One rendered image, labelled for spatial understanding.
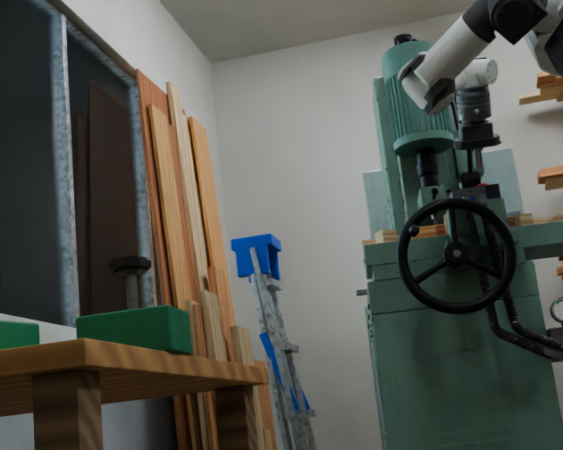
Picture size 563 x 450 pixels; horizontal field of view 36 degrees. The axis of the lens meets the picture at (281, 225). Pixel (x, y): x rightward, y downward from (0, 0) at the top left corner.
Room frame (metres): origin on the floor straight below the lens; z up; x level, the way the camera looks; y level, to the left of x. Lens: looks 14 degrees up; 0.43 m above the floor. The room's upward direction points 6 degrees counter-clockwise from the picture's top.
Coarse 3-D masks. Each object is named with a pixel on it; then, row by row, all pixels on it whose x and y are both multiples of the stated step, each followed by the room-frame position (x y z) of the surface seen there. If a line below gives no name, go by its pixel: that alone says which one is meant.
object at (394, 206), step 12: (384, 96) 2.59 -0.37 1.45; (384, 108) 2.59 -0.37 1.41; (384, 120) 2.59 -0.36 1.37; (384, 132) 2.59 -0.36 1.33; (384, 144) 2.59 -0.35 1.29; (384, 156) 2.59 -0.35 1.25; (384, 168) 2.63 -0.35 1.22; (396, 168) 2.59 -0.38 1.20; (456, 168) 2.58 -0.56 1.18; (384, 180) 2.72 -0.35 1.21; (396, 180) 2.59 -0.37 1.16; (456, 180) 2.57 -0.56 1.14; (396, 192) 2.59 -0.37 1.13; (396, 204) 2.59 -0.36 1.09; (396, 216) 2.59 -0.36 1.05; (396, 228) 2.59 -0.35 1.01
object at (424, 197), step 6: (438, 186) 2.35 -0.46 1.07; (420, 192) 2.36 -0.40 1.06; (426, 192) 2.35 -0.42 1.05; (438, 192) 2.35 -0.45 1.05; (444, 192) 2.35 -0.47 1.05; (420, 198) 2.38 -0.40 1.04; (426, 198) 2.35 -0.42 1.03; (432, 198) 2.35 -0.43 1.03; (438, 198) 2.35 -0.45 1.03; (444, 198) 2.35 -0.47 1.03; (420, 204) 2.41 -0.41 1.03; (444, 210) 2.37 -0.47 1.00; (432, 216) 2.40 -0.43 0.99; (438, 216) 2.44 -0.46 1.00
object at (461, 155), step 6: (456, 132) 2.56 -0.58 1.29; (456, 150) 2.56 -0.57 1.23; (462, 150) 2.56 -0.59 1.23; (456, 156) 2.56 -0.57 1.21; (462, 156) 2.56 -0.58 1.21; (456, 162) 2.57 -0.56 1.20; (462, 162) 2.56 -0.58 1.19; (474, 162) 2.56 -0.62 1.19; (462, 168) 2.56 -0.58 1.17; (474, 168) 2.56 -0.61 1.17; (480, 174) 2.57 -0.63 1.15
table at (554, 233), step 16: (544, 224) 2.22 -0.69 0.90; (560, 224) 2.21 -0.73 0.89; (416, 240) 2.24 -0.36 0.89; (432, 240) 2.24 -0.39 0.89; (448, 240) 2.14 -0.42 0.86; (464, 240) 2.14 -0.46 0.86; (480, 240) 2.14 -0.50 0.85; (528, 240) 2.22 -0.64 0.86; (544, 240) 2.22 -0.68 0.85; (560, 240) 2.21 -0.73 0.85; (368, 256) 2.25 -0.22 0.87; (384, 256) 2.25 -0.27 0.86; (416, 256) 2.24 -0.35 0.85; (432, 256) 2.24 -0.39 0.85; (528, 256) 2.37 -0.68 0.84; (544, 256) 2.39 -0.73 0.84; (368, 272) 2.35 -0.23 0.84
